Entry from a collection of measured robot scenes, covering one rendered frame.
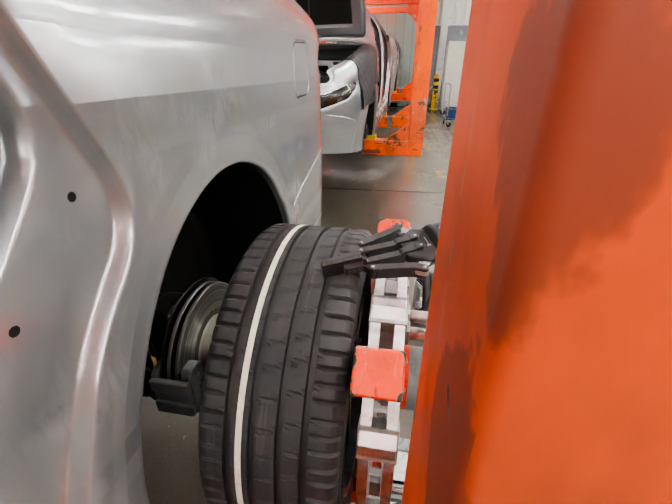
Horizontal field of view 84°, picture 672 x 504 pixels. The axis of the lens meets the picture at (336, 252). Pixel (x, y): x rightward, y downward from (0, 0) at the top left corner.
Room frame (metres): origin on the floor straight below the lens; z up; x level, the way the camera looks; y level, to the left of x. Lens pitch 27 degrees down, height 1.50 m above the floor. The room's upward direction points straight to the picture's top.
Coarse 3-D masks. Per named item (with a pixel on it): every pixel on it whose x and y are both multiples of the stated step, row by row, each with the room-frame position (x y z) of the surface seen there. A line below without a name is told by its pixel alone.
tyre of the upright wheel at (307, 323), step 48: (336, 240) 0.67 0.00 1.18; (240, 288) 0.54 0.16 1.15; (288, 288) 0.54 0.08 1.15; (336, 288) 0.53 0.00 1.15; (240, 336) 0.48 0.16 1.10; (288, 336) 0.47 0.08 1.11; (336, 336) 0.46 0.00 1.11; (288, 384) 0.41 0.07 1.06; (336, 384) 0.41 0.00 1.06; (288, 432) 0.37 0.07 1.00; (336, 432) 0.37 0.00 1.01; (288, 480) 0.35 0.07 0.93; (336, 480) 0.34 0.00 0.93
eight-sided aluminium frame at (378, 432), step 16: (384, 288) 0.59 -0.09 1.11; (400, 288) 0.58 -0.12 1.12; (384, 304) 0.53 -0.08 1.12; (400, 304) 0.53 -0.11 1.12; (384, 320) 0.51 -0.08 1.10; (400, 320) 0.51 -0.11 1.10; (400, 336) 0.49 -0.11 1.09; (368, 400) 0.42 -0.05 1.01; (368, 416) 0.41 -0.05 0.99; (384, 416) 0.71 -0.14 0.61; (368, 432) 0.39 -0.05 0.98; (384, 432) 0.39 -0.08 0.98; (368, 448) 0.38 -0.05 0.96; (384, 448) 0.37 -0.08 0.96; (368, 464) 0.39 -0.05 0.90; (384, 464) 0.37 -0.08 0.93; (368, 480) 0.50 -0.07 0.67; (384, 480) 0.37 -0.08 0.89; (368, 496) 0.41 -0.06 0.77; (384, 496) 0.37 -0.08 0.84
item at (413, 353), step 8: (408, 352) 0.63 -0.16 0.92; (416, 352) 0.63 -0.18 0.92; (408, 360) 0.61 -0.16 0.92; (416, 360) 0.61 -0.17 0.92; (408, 368) 0.59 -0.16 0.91; (416, 368) 0.59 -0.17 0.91; (408, 376) 0.58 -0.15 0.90; (416, 376) 0.58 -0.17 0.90; (408, 384) 0.57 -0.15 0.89; (416, 384) 0.57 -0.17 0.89; (408, 392) 0.56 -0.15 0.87; (416, 392) 0.56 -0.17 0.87; (408, 400) 0.56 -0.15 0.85; (400, 408) 0.57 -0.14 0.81; (408, 408) 0.57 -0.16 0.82
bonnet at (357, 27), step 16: (304, 0) 4.05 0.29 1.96; (320, 0) 4.03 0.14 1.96; (336, 0) 4.00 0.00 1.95; (352, 0) 3.95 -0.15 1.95; (320, 16) 4.10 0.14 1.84; (336, 16) 4.07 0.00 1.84; (352, 16) 4.03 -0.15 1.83; (320, 32) 4.15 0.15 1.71; (336, 32) 4.12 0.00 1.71; (352, 32) 4.09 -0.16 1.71
